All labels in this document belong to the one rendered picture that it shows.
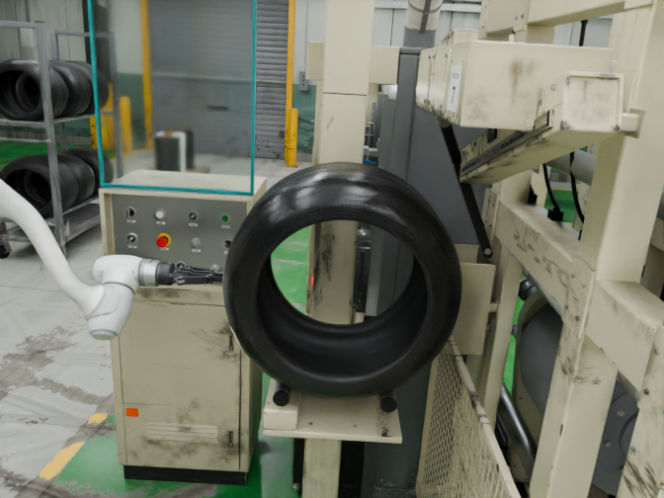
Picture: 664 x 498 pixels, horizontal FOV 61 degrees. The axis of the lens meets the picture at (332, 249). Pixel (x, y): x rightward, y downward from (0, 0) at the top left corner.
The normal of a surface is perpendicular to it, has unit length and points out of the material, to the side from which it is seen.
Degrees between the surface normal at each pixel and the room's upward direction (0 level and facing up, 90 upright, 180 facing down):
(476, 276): 90
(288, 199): 50
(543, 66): 90
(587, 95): 72
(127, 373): 90
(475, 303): 90
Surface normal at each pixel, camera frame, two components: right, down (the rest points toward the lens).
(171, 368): -0.01, 0.31
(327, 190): -0.09, -0.49
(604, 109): 0.00, 0.00
